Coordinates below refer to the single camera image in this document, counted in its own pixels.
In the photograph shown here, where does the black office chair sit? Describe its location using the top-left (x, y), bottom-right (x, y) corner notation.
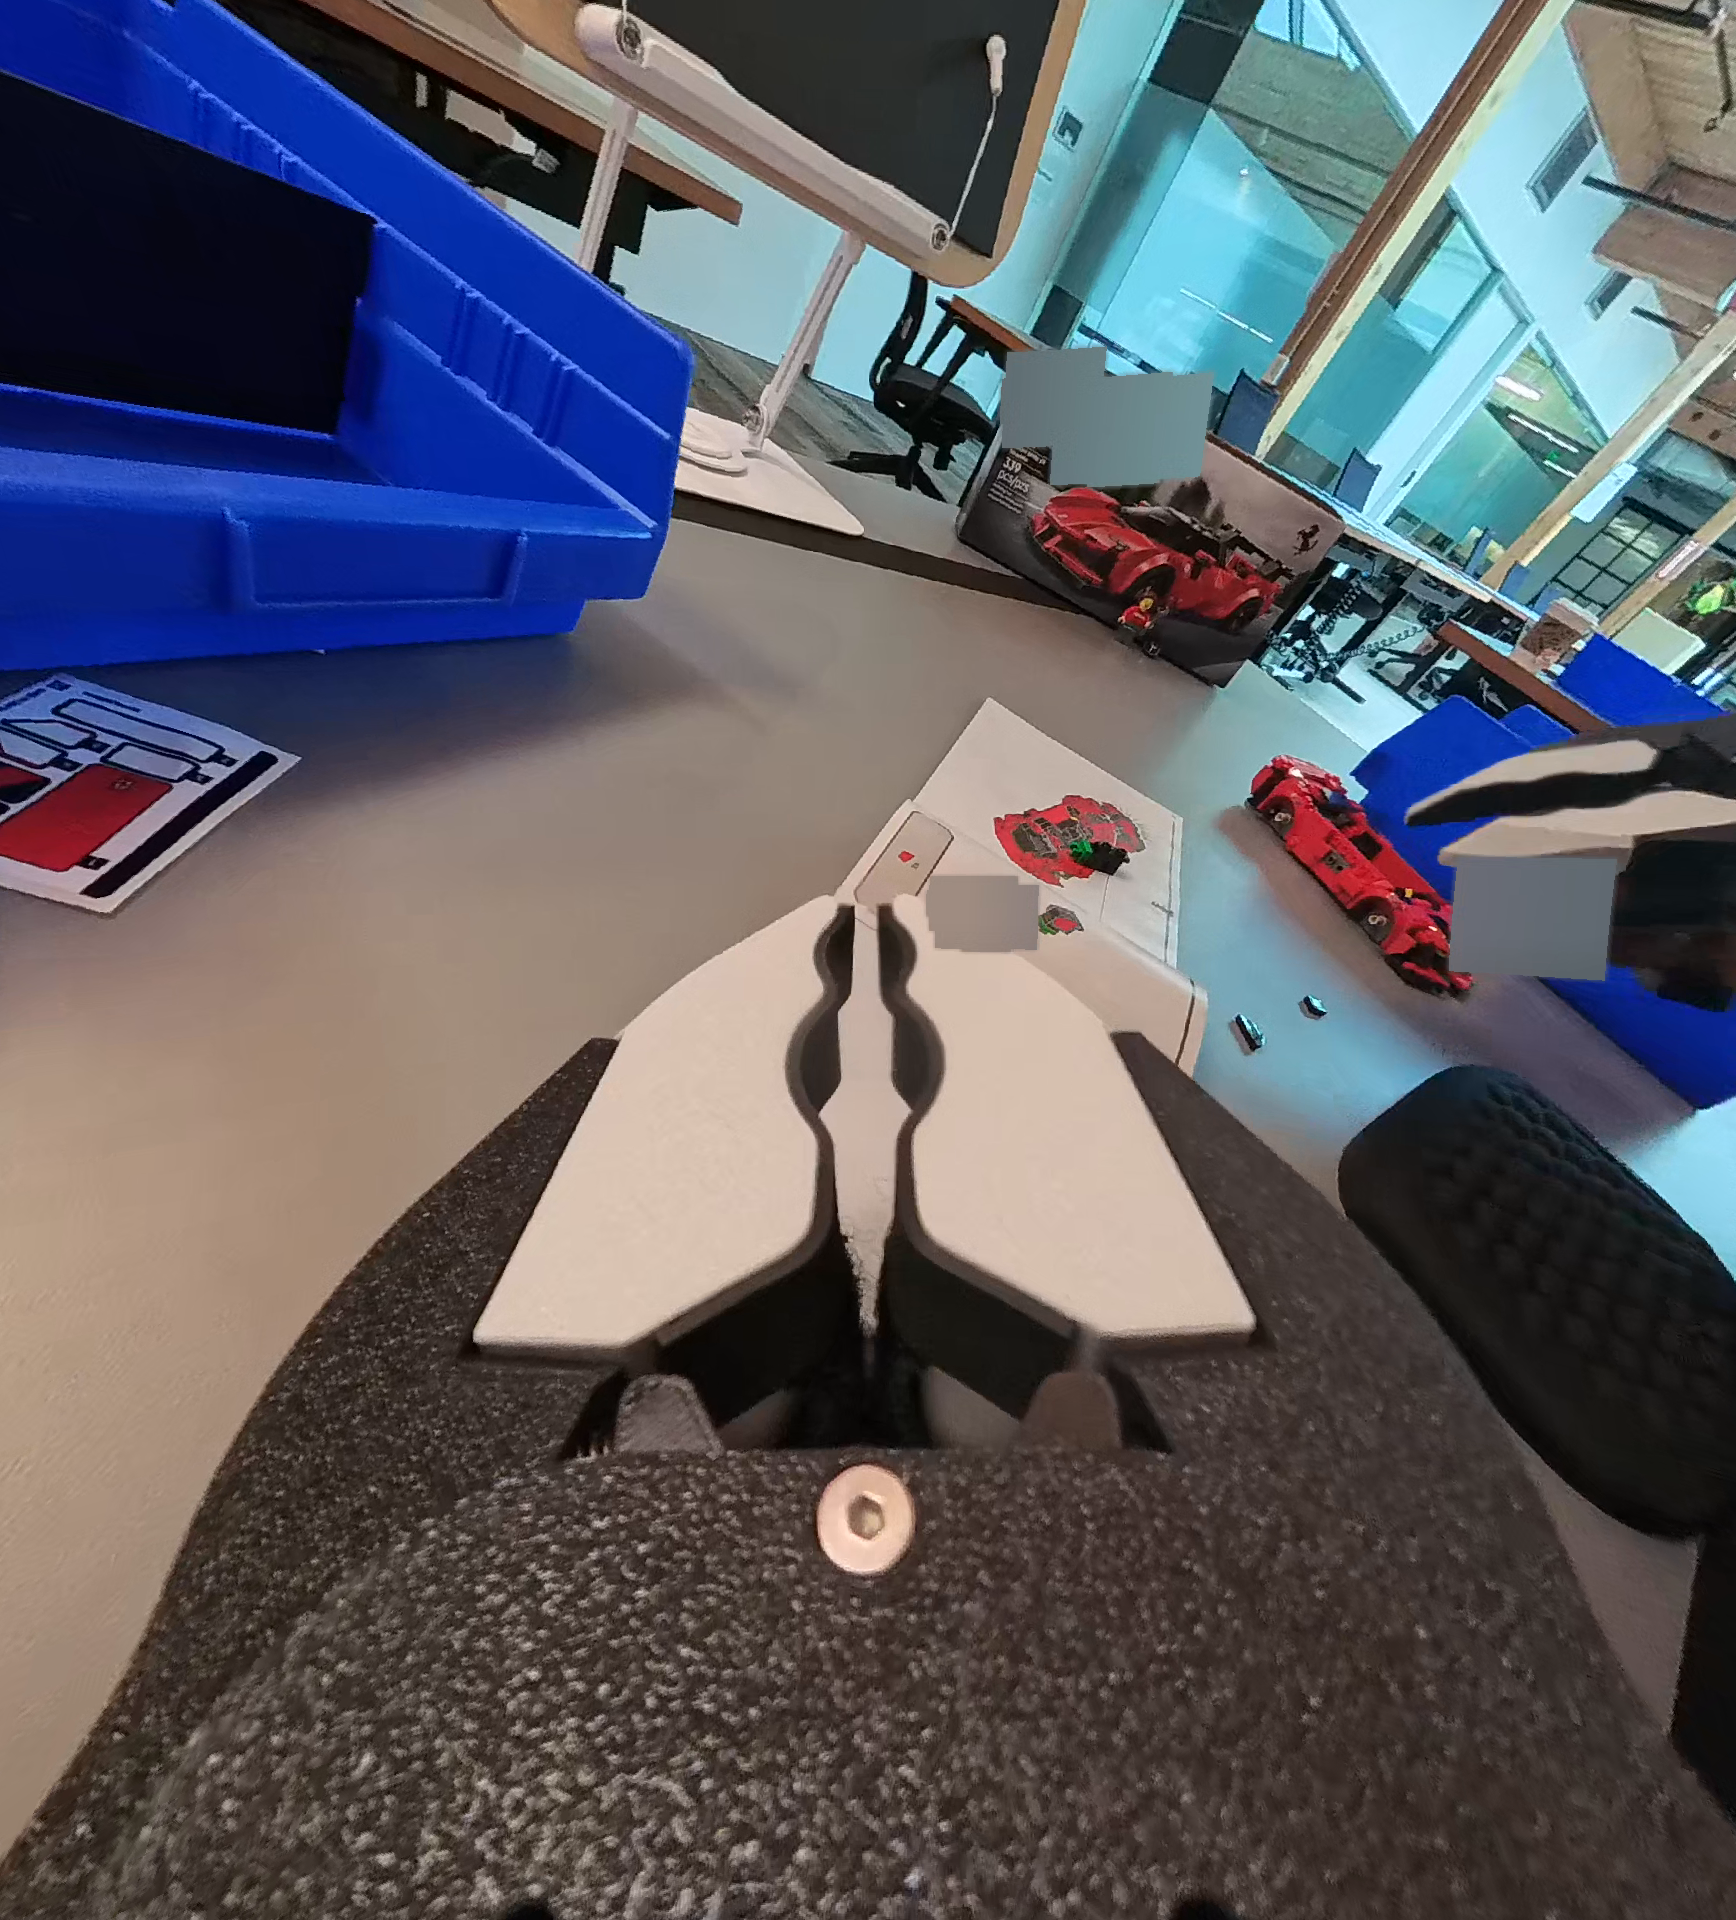
top-left (838, 278), bottom-right (1003, 499)

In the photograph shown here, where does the dark board with wooden rim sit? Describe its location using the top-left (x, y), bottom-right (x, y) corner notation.
top-left (484, 0), bottom-right (1088, 290)

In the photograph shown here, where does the black lego set box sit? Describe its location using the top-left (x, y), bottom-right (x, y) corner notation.
top-left (956, 431), bottom-right (1339, 690)

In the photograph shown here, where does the wooden desk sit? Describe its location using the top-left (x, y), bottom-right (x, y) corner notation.
top-left (291, 0), bottom-right (745, 225)

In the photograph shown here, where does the red lego car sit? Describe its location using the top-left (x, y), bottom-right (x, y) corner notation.
top-left (1244, 756), bottom-right (1473, 1000)

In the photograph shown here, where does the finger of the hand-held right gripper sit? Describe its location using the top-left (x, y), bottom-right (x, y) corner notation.
top-left (1436, 789), bottom-right (1736, 864)
top-left (1404, 731), bottom-right (1699, 830)

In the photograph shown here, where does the person's right hand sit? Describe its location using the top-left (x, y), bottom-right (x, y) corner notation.
top-left (1616, 917), bottom-right (1736, 1055)

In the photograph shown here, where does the white board stand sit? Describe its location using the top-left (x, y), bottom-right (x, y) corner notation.
top-left (566, 0), bottom-right (1013, 539)

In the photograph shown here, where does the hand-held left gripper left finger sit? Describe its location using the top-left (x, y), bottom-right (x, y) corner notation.
top-left (471, 892), bottom-right (858, 1360)

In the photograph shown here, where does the lego sticker sheet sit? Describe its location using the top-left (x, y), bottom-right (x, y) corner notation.
top-left (0, 674), bottom-right (303, 917)

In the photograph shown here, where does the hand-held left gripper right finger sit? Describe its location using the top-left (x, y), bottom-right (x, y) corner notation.
top-left (876, 892), bottom-right (1259, 1347)

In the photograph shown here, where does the large blue plastic storage bin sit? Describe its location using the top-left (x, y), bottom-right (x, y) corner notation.
top-left (0, 0), bottom-right (698, 679)

